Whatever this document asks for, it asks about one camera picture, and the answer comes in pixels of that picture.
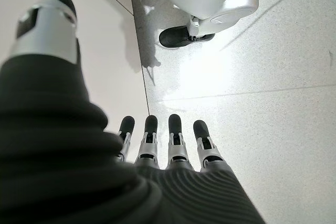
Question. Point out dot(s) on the black robot foot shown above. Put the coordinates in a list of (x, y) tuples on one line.
[(176, 37)]

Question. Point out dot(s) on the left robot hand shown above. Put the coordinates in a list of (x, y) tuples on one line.
[(52, 155)]

